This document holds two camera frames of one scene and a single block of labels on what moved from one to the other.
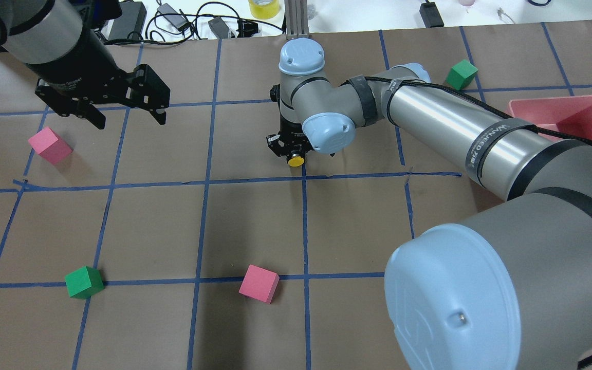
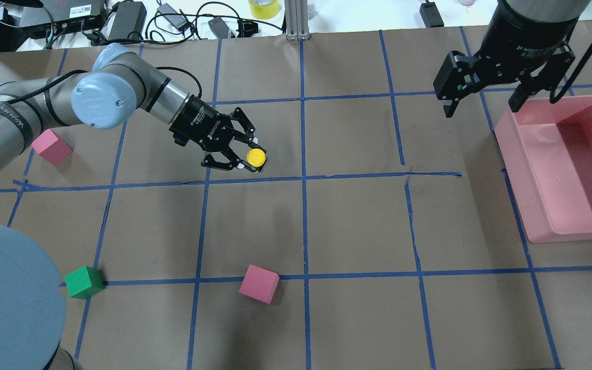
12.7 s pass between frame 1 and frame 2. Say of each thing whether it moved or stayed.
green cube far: stayed
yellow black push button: moved
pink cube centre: stayed
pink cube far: stayed
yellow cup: stayed
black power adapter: stayed
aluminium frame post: stayed
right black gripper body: moved
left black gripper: moved
